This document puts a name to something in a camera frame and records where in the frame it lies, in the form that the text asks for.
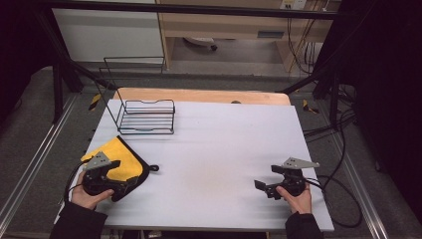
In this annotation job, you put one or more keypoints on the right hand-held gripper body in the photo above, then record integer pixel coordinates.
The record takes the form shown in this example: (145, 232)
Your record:
(293, 181)

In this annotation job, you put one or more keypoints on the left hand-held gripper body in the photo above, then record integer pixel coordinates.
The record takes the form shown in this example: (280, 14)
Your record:
(96, 181)

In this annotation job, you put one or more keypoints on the yellow cloth with black edge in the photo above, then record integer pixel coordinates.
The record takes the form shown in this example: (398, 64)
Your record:
(123, 156)

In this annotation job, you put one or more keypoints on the person's right hand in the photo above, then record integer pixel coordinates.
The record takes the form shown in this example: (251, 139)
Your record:
(298, 200)

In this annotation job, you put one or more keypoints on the person's left hand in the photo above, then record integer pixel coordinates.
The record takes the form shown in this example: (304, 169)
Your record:
(84, 199)

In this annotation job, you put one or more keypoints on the white table board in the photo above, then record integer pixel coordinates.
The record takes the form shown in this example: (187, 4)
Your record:
(215, 159)

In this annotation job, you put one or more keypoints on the yellow black tape marker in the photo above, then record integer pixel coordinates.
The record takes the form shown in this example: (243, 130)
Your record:
(95, 101)
(309, 107)

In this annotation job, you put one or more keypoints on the wooden board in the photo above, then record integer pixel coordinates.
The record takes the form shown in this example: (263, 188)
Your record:
(199, 96)

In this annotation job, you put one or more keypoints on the dark curtain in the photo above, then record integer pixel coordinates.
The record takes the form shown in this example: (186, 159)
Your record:
(20, 49)
(388, 99)

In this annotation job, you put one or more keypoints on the white cabinet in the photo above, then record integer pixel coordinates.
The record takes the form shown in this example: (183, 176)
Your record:
(106, 33)

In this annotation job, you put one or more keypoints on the white chair base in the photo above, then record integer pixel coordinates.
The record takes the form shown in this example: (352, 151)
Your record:
(200, 41)

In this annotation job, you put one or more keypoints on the light wooden desk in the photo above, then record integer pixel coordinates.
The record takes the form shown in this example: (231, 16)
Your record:
(232, 25)

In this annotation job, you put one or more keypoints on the white power strip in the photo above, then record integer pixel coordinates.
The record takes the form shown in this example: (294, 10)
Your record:
(293, 4)

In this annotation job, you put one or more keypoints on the aluminium floor rail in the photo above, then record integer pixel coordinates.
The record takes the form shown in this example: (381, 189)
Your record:
(360, 189)
(36, 156)

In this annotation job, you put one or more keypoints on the black metal frame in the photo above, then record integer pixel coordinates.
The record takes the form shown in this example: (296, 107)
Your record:
(199, 9)

